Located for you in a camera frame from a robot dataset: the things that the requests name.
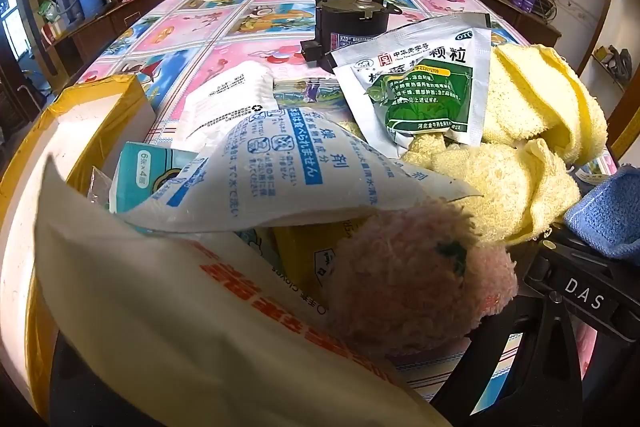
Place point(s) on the white ice pack blue print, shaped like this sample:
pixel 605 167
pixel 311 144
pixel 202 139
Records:
pixel 280 167

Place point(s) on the yellow packet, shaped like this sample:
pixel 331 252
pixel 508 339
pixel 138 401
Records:
pixel 305 252

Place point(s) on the white face mask packet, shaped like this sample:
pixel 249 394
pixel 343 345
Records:
pixel 220 102

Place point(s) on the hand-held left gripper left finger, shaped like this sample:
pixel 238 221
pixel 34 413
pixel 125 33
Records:
pixel 65 402

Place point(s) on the yellow towel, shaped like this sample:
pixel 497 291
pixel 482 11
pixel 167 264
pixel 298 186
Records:
pixel 500 187
pixel 540 97

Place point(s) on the green and white sachet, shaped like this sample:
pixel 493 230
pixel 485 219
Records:
pixel 415 107

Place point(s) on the black electric motor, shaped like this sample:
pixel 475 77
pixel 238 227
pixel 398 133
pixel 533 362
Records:
pixel 350 22

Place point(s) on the teal medicine box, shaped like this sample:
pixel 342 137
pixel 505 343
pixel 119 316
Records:
pixel 145 172

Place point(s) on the cardboard box with yellow tape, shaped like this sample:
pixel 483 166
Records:
pixel 90 127

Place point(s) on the blue towel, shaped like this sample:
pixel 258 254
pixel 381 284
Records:
pixel 610 217

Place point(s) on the printed plastic tablecloth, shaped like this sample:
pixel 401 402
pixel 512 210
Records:
pixel 210 32

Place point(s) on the white bag with red print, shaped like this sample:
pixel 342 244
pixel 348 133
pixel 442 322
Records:
pixel 175 332

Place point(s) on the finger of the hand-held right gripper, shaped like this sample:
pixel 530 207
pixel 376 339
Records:
pixel 545 269

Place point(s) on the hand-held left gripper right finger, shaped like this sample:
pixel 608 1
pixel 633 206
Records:
pixel 552 372

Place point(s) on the green and white packet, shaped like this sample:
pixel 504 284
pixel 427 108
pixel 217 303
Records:
pixel 49 13

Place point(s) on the pink plush toy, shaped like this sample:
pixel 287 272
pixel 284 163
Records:
pixel 400 277

